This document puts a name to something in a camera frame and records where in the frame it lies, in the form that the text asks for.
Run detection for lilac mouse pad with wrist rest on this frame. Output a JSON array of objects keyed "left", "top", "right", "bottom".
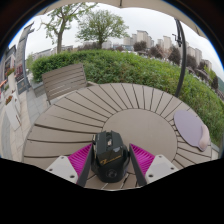
[{"left": 173, "top": 109, "right": 211, "bottom": 153}]

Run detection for beige parasol canopy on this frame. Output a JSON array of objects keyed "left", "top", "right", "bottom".
[{"left": 36, "top": 0, "right": 208, "bottom": 38}]

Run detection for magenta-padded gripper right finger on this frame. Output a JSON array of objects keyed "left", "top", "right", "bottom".
[{"left": 128, "top": 143, "right": 179, "bottom": 187}]

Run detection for grey slatted outdoor chair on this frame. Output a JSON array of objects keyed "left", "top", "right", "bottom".
[{"left": 41, "top": 63, "right": 98, "bottom": 106}]

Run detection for dark curved parasol pole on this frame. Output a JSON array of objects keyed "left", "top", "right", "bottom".
[{"left": 172, "top": 18, "right": 187, "bottom": 98}]

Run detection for thin sparse-leaved tree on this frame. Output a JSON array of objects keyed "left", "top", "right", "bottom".
[{"left": 39, "top": 3, "right": 98, "bottom": 54}]

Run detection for round leafy tree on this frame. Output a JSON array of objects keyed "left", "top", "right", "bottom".
[{"left": 75, "top": 9, "right": 129, "bottom": 50}]

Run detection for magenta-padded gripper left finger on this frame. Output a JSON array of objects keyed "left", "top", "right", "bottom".
[{"left": 45, "top": 143, "right": 94, "bottom": 188}]

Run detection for black computer mouse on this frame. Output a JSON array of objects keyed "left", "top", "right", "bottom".
[{"left": 90, "top": 130, "right": 131, "bottom": 184}]

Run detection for white flower planter box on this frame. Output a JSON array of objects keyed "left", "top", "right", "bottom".
[{"left": 3, "top": 94, "right": 23, "bottom": 132}]

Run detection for distant apartment buildings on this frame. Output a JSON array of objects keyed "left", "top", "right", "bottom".
[{"left": 123, "top": 29, "right": 214, "bottom": 72}]

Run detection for tall grey sign pillar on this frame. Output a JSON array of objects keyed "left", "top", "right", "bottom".
[{"left": 14, "top": 22, "right": 36, "bottom": 95}]

